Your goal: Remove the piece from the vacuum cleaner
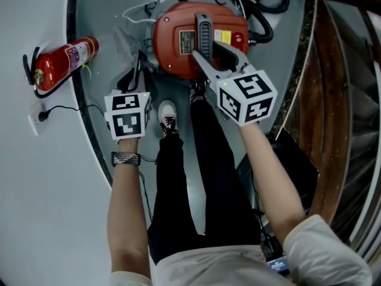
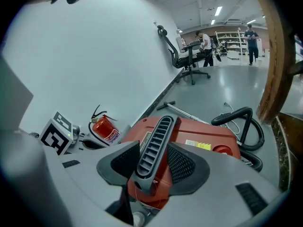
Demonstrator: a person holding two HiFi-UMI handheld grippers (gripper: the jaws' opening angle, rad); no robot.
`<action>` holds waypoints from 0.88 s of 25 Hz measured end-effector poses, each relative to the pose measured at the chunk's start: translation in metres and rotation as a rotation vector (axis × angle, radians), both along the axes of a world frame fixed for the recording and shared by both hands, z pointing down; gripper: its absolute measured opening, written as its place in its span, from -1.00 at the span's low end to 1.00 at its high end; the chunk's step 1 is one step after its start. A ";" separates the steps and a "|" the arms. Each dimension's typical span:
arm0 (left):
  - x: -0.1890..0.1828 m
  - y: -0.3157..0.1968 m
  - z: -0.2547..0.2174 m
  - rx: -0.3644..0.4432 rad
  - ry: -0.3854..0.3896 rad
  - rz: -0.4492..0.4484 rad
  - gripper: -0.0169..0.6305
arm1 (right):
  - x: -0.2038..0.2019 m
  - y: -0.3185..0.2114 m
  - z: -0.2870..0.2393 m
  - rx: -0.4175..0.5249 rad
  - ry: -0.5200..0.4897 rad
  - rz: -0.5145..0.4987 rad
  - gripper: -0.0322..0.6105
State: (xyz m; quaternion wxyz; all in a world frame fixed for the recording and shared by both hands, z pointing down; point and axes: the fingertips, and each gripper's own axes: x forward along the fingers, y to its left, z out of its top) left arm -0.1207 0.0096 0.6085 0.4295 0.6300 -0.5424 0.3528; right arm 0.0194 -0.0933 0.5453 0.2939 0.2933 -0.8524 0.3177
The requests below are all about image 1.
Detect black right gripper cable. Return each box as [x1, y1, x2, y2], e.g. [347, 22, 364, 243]
[251, 171, 283, 256]

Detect black storage case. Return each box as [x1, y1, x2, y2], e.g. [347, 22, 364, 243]
[235, 128, 319, 217]

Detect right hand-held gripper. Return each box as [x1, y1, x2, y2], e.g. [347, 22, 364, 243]
[192, 40, 278, 127]

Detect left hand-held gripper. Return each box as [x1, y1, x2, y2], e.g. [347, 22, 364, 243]
[104, 66, 152, 141]

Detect person's left forearm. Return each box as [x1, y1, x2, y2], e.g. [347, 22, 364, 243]
[107, 137, 151, 279]

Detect woven striped bracelet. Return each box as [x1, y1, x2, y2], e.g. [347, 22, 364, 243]
[111, 151, 141, 167]

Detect person's right white sneaker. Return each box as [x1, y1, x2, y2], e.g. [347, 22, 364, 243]
[189, 82, 208, 104]

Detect person's right forearm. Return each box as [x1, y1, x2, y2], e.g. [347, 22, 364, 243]
[238, 120, 307, 244]

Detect person's white sneaker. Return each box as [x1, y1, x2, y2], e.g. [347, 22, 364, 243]
[189, 82, 208, 104]
[157, 100, 179, 138]

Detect white wall socket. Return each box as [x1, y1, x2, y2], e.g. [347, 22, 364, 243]
[27, 105, 48, 136]

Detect red fire extinguisher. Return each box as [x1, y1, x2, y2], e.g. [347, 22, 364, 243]
[23, 36, 99, 100]

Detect person's white shirt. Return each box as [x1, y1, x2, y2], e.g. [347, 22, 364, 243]
[110, 214, 373, 286]

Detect white power cord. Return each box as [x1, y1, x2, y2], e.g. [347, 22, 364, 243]
[121, 0, 164, 23]

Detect person's left white sneaker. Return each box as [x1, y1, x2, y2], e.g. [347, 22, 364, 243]
[157, 100, 179, 138]

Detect brown wooden staircase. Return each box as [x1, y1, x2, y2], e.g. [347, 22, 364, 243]
[276, 0, 381, 262]

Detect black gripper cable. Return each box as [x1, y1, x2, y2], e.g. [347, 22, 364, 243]
[138, 155, 157, 223]
[251, 171, 283, 256]

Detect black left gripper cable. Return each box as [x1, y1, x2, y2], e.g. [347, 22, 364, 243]
[138, 155, 157, 223]

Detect black vacuum hose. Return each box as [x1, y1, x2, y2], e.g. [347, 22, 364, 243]
[229, 0, 291, 44]

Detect black plug with cable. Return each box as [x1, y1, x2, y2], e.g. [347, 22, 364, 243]
[38, 104, 105, 122]

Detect person's black trousers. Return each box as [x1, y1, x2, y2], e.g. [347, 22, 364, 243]
[147, 98, 263, 265]

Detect small screen device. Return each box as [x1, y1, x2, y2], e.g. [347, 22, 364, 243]
[266, 256, 291, 276]

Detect red vacuum cleaner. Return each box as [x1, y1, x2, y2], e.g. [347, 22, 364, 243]
[144, 0, 251, 82]

